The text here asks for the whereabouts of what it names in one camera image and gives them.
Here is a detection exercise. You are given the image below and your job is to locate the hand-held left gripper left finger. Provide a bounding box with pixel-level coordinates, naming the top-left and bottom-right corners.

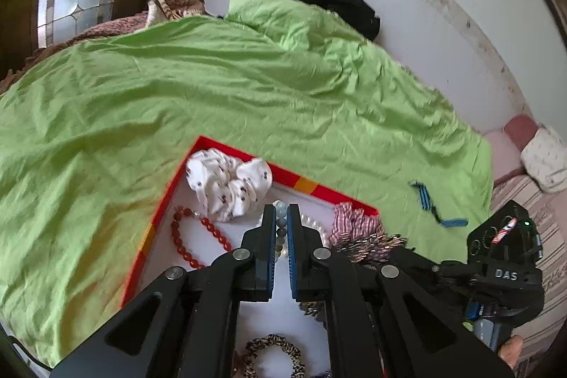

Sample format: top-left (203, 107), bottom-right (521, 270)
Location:
top-left (51, 204), bottom-right (276, 378)

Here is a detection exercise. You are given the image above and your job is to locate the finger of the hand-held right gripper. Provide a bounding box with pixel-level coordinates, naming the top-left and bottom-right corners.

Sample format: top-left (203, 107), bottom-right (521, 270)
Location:
top-left (461, 298), bottom-right (486, 324)
top-left (392, 247), bottom-right (473, 297)

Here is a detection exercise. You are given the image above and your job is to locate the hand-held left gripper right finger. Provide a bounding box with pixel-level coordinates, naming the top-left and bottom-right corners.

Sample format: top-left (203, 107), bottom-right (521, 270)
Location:
top-left (287, 204), bottom-right (515, 378)

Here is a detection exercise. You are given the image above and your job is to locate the white pearl bracelet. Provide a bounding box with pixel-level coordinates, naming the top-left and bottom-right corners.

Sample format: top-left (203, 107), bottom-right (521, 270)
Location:
top-left (298, 211), bottom-right (331, 248)

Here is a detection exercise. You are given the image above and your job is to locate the grey-green bead bracelet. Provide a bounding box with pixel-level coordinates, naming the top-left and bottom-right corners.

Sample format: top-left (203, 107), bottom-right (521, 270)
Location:
top-left (270, 199), bottom-right (291, 264)

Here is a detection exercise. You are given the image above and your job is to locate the red bead bracelet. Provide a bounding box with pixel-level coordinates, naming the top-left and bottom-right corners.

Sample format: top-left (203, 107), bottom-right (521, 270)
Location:
top-left (170, 205), bottom-right (235, 271)

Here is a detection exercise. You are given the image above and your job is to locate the multicoloured small-bead bracelet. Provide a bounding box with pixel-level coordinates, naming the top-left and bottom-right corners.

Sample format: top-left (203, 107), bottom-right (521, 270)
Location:
top-left (340, 233), bottom-right (406, 269)

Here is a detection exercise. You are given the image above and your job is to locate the white tray with red rim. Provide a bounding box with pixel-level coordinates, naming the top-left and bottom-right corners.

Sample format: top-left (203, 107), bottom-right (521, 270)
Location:
top-left (120, 135), bottom-right (387, 378)

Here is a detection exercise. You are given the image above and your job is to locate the white printed scrunchie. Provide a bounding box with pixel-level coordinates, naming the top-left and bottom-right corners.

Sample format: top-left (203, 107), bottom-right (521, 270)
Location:
top-left (185, 148), bottom-right (274, 223)

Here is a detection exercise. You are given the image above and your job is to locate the person's right hand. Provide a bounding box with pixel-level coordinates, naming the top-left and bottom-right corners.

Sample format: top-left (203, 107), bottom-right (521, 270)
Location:
top-left (498, 336), bottom-right (526, 369)

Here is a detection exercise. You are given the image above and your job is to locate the red plaid scrunchie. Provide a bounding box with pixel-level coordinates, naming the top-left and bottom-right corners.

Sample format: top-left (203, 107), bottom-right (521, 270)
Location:
top-left (328, 202), bottom-right (387, 247)

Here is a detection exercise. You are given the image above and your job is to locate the blue striped band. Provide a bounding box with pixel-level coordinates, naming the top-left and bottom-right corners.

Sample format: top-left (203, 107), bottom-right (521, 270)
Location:
top-left (408, 180), bottom-right (469, 229)

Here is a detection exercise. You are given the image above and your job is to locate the pink striped bed sheet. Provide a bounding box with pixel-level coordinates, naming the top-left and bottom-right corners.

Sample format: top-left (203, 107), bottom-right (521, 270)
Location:
top-left (489, 173), bottom-right (567, 366)

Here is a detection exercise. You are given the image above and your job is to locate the leopard print scrunchie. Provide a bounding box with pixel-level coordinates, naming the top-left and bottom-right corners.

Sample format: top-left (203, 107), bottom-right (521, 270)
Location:
top-left (242, 333), bottom-right (307, 378)

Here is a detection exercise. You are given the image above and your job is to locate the white printed pillow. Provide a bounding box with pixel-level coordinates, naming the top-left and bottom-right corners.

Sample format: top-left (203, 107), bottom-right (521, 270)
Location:
top-left (520, 125), bottom-right (567, 194)

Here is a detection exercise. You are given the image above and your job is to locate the pink pillow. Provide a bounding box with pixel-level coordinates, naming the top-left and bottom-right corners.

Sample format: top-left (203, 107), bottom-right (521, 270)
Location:
top-left (480, 114), bottom-right (539, 185)

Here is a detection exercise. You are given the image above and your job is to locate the green bed sheet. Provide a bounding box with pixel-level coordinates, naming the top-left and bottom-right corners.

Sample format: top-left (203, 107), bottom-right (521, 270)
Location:
top-left (0, 0), bottom-right (495, 368)

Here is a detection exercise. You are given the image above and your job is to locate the brown fuzzy blanket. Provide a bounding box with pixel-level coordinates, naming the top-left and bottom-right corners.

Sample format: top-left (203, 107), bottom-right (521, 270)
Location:
top-left (0, 0), bottom-right (210, 95)

